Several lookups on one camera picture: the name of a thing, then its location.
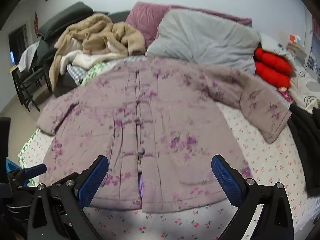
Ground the black folding chair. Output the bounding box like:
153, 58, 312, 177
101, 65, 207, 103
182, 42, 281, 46
11, 65, 41, 112

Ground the cherry print bed sheet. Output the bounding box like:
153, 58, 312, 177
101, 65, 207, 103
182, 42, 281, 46
17, 100, 320, 240

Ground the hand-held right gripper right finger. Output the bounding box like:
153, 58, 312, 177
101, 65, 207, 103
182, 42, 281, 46
211, 155, 294, 240

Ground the grey quilt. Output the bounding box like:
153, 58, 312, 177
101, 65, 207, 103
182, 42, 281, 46
146, 9, 262, 75

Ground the blue plastic tub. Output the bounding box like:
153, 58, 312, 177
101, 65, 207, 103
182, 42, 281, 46
6, 159, 21, 173

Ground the white cloth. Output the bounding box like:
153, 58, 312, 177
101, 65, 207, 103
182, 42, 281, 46
19, 42, 40, 68

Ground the white fleece garment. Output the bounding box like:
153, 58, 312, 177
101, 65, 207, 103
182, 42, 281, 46
61, 50, 105, 71

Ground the checked cloth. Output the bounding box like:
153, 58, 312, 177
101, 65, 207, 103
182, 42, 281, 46
66, 64, 88, 85

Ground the black garment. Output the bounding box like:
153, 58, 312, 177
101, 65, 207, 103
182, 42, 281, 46
287, 104, 320, 198

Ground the black padded chair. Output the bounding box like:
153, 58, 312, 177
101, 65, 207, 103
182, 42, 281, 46
37, 2, 130, 98

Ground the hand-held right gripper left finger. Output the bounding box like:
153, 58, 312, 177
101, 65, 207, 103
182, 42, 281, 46
27, 155, 109, 240

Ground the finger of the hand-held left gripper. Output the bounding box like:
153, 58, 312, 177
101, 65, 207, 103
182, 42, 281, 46
9, 164, 47, 187

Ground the red knitted garment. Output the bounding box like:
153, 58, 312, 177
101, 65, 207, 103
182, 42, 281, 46
254, 47, 294, 89

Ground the beige fleece coat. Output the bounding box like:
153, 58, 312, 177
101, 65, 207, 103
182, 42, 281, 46
49, 12, 146, 93

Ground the mauve pillow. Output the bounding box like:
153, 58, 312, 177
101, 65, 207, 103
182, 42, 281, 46
125, 1, 253, 48

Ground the purple floral padded jacket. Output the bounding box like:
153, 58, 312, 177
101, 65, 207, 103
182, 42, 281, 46
36, 56, 292, 214

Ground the green floral cloth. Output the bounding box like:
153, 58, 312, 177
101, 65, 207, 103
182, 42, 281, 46
81, 61, 113, 85

